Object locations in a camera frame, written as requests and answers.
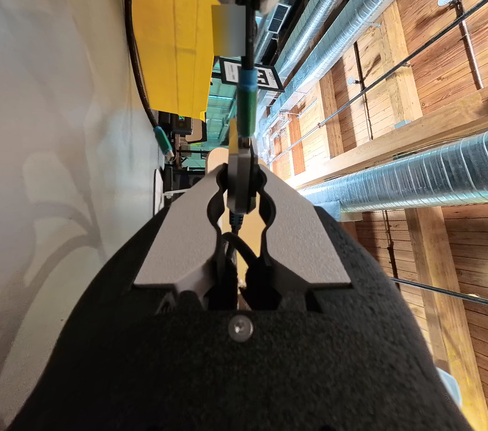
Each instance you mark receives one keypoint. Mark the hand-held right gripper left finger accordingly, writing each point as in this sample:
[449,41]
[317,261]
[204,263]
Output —
[179,240]

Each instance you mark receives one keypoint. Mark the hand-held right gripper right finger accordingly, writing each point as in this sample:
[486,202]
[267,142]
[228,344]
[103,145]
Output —
[301,240]

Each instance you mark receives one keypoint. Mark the yellow storage bin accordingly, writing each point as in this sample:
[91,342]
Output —
[179,38]

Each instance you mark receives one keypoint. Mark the grey hub adapter white label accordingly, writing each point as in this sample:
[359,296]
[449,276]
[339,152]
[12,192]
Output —
[240,179]

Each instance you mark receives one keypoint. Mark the wooden board white stand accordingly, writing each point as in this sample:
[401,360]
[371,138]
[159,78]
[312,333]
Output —
[215,160]

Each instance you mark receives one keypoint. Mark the black charger with display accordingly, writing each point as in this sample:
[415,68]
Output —
[179,126]

